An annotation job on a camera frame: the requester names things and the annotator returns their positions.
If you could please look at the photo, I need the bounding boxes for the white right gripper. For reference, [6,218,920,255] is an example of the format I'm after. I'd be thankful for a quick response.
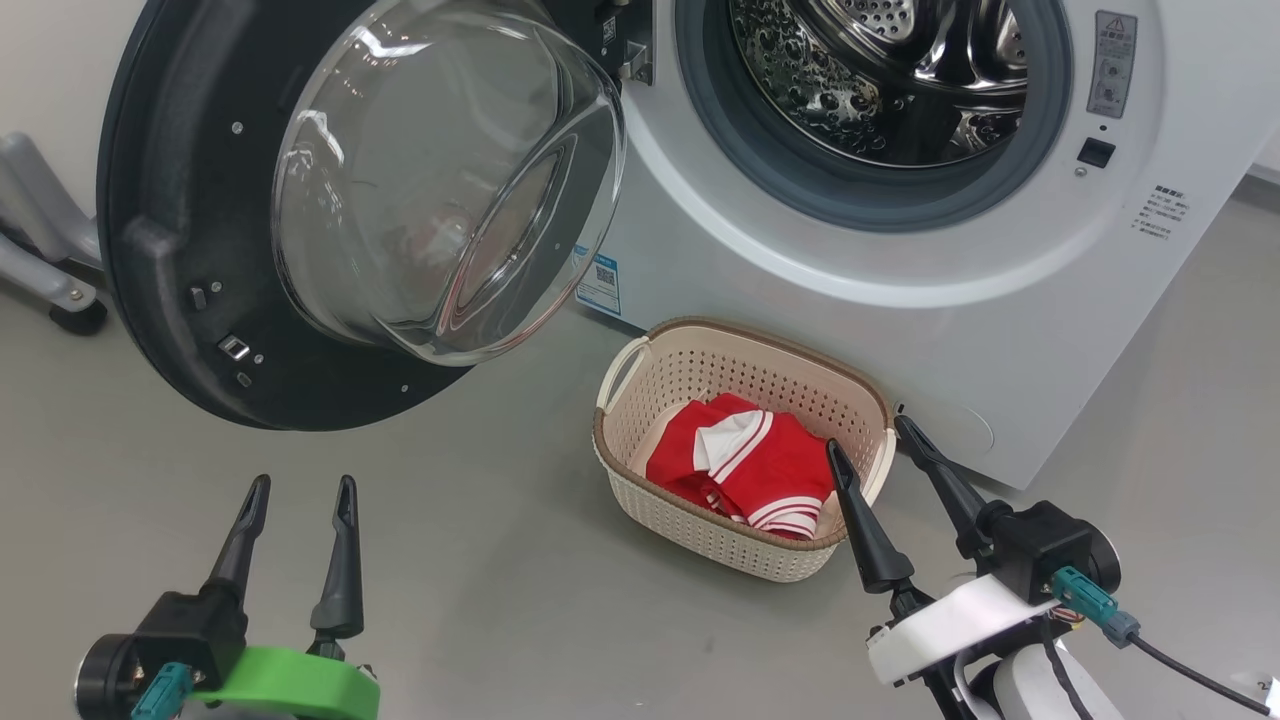
[825,413,1063,693]

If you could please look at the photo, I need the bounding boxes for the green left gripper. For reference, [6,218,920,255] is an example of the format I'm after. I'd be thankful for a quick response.
[188,473,382,720]

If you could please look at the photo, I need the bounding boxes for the red shirt with white collar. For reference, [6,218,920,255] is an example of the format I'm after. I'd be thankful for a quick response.
[692,392,840,543]

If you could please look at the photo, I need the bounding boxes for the black round glass washer door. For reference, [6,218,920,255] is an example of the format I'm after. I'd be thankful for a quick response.
[96,0,630,434]

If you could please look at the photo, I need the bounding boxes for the cream perforated laundry basket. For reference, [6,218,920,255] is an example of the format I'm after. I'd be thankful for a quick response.
[592,316,899,585]

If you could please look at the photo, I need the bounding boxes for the white front-load washing machine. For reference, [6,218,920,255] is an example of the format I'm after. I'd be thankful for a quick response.
[540,0,1280,492]

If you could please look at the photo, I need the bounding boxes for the black caster wheel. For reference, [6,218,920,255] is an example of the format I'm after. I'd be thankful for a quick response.
[49,297,110,338]

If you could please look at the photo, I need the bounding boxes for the blue energy label sticker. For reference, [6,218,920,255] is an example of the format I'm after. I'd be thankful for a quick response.
[574,247,624,318]

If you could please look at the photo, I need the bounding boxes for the black text sticker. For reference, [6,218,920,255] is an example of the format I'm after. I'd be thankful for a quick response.
[1139,182,1192,242]

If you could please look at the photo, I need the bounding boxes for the grey metal stand leg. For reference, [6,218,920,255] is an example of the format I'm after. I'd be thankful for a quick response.
[0,130,106,313]

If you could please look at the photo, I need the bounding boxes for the grey warning sticker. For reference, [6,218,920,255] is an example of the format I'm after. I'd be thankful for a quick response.
[1086,10,1140,120]

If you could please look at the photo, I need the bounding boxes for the left teal-plug black cable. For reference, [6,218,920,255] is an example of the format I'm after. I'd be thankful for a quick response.
[129,660,197,720]

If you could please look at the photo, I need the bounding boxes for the teal-plug black cable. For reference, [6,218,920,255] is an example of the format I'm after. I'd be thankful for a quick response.
[129,660,197,720]
[1049,564,1280,717]

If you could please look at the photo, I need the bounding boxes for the right teal-plug black cable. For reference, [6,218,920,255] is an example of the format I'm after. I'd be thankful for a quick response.
[1049,564,1280,717]

